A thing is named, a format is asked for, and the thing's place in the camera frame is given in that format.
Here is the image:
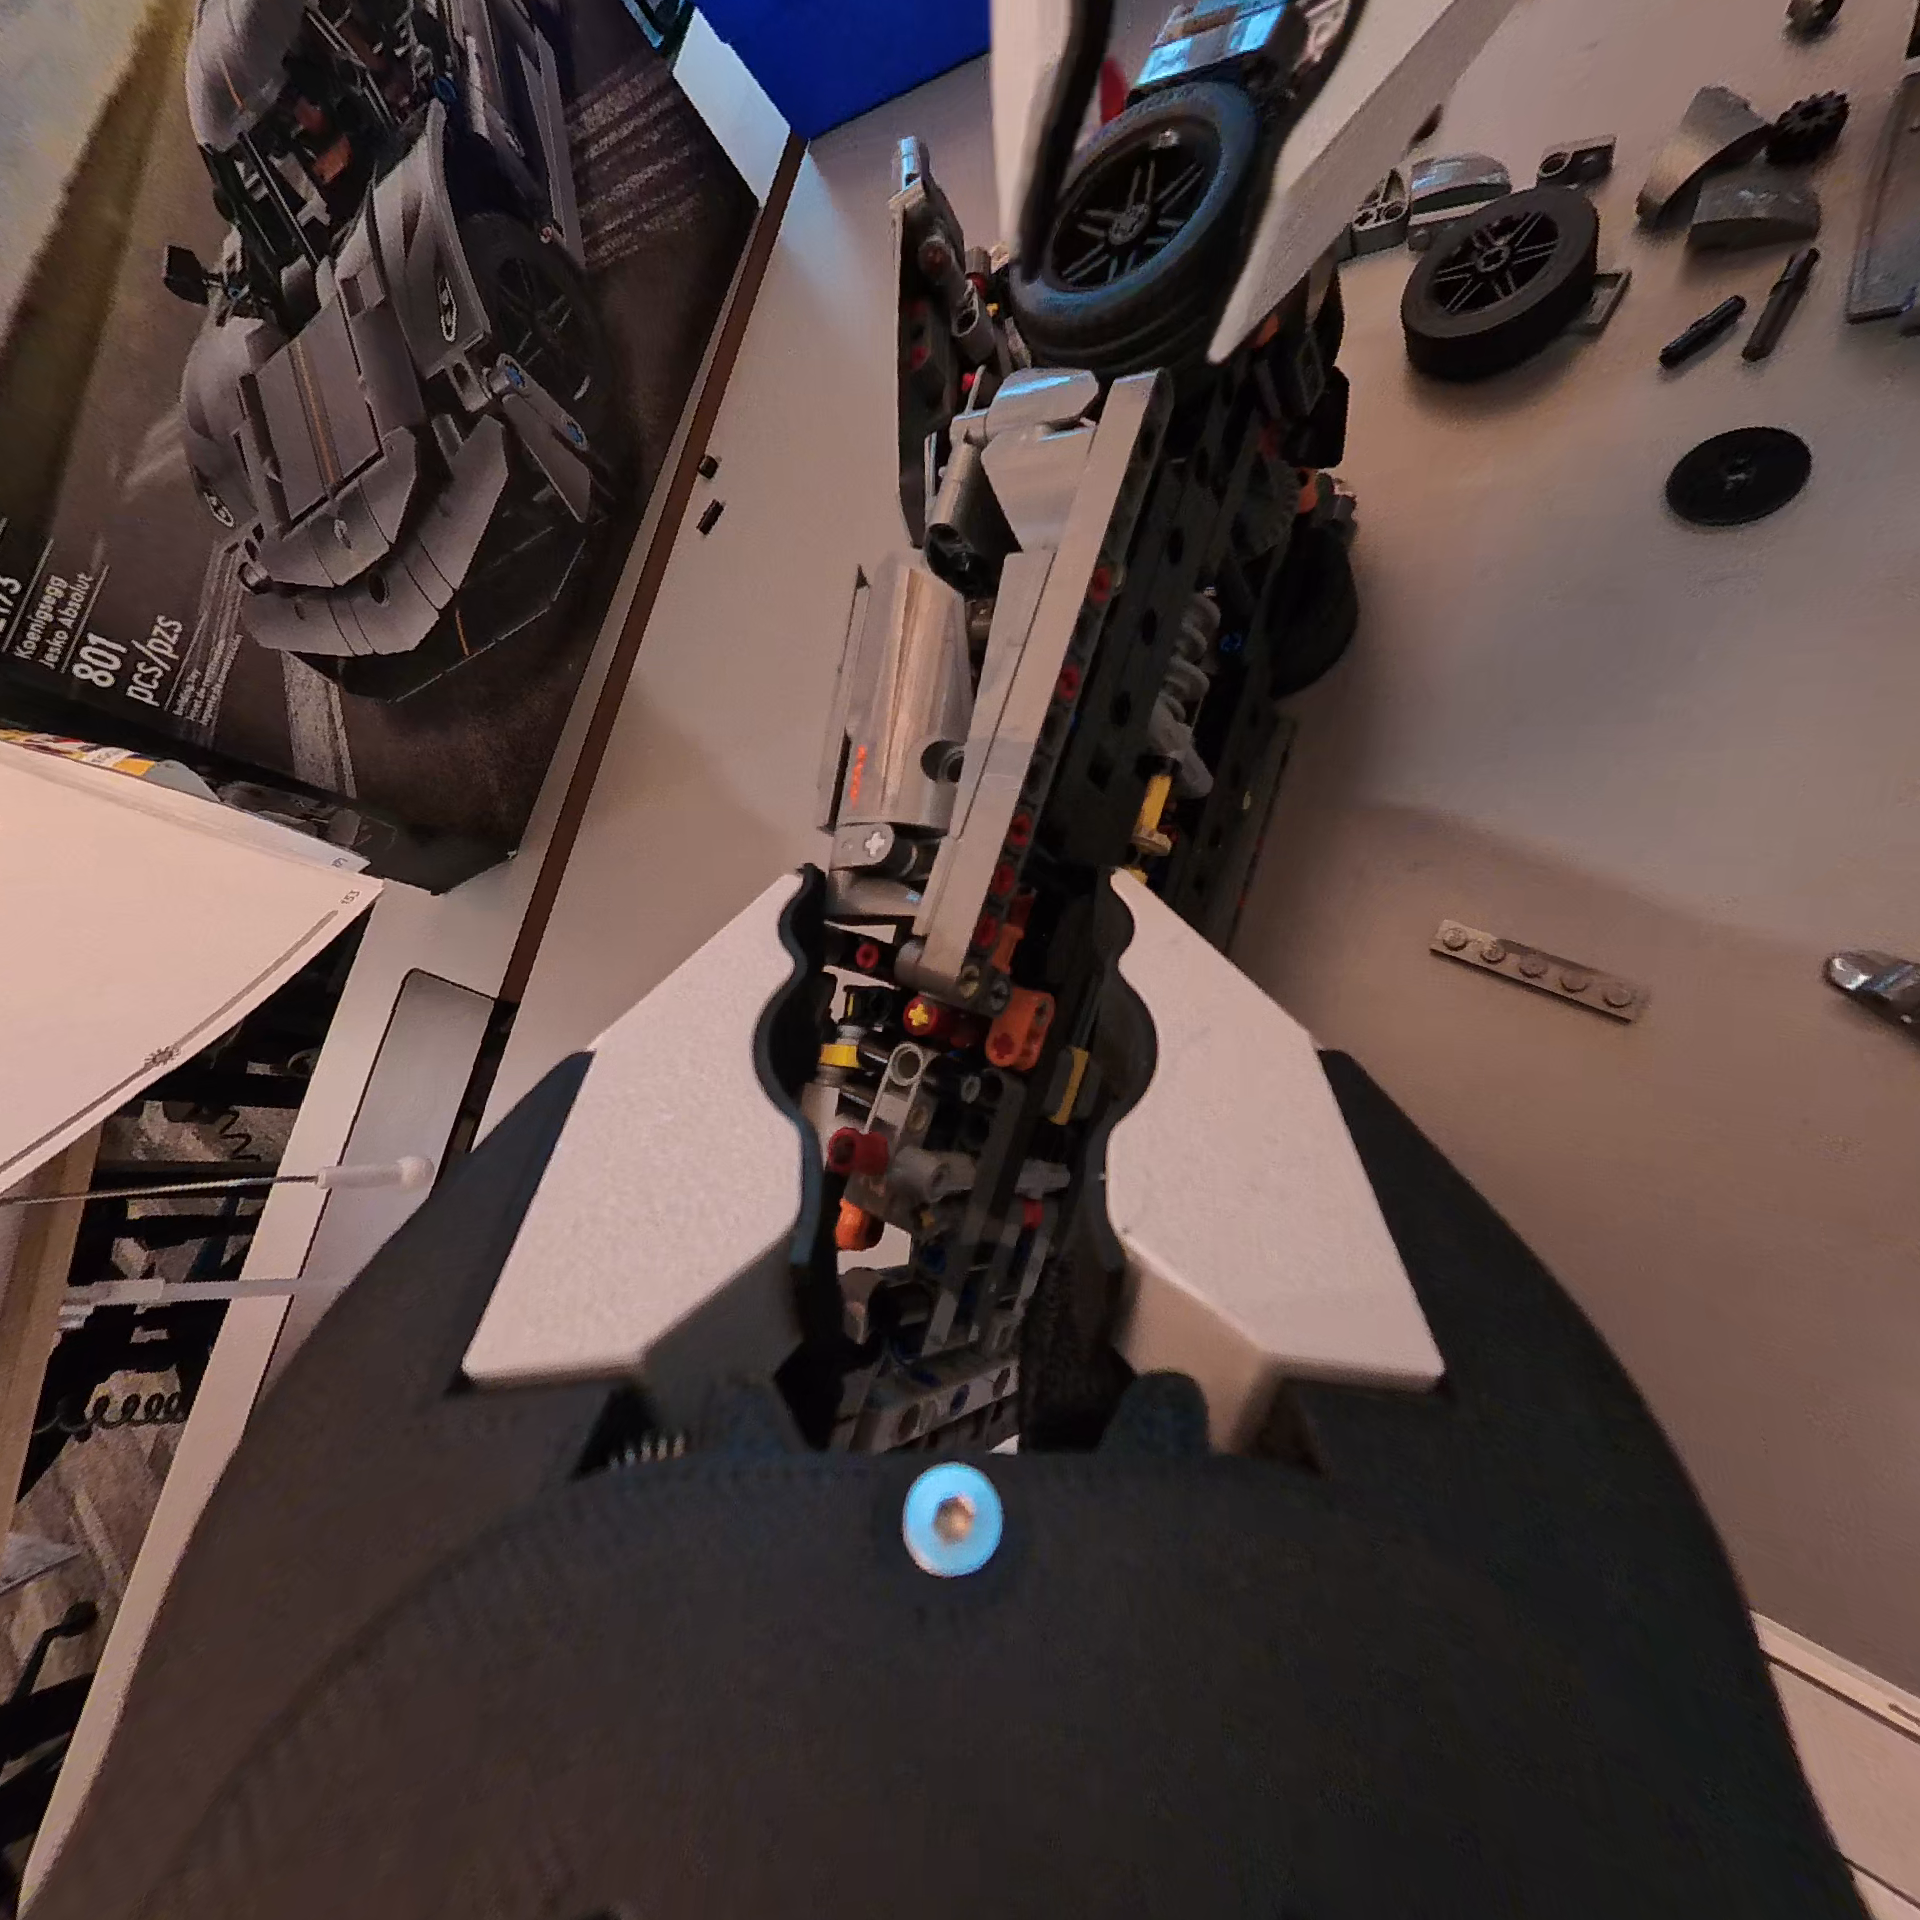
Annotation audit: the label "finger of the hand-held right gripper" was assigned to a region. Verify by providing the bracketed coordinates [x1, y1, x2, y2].
[1205, 0, 1522, 364]
[991, 0, 1121, 275]

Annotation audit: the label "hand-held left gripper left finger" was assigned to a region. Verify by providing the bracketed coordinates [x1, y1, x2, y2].
[459, 868, 832, 1449]

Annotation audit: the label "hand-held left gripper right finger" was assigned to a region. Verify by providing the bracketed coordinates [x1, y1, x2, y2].
[1021, 874, 1448, 1449]

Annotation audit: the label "grey lego car chassis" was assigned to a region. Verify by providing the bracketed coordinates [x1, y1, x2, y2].
[816, 75, 1361, 1457]

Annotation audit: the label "loose black lego wheel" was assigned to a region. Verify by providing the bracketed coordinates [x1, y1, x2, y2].
[1398, 183, 1606, 386]

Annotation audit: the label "long grey lego plate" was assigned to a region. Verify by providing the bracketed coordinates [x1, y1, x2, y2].
[1428, 920, 1654, 1026]

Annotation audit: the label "scattered loose lego pieces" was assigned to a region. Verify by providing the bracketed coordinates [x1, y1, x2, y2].
[1335, 0, 1920, 369]

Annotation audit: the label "black round lego disc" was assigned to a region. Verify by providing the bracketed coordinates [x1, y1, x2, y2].
[1664, 428, 1816, 528]

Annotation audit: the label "dark lego set box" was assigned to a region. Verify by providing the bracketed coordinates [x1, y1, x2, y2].
[0, 0, 792, 897]

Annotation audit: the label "colourful lego leaflet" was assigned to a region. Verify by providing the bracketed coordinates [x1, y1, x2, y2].
[0, 725, 163, 783]

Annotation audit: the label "lego sticker sheet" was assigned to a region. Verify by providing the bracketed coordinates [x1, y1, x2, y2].
[1754, 1609, 1920, 1920]

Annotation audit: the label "blue storage bin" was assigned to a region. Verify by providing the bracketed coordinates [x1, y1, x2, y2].
[698, 0, 995, 142]

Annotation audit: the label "grey desk inset panel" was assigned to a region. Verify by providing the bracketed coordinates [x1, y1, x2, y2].
[304, 968, 502, 1351]

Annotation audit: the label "open instruction booklet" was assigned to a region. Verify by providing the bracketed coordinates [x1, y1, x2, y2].
[0, 740, 387, 1198]

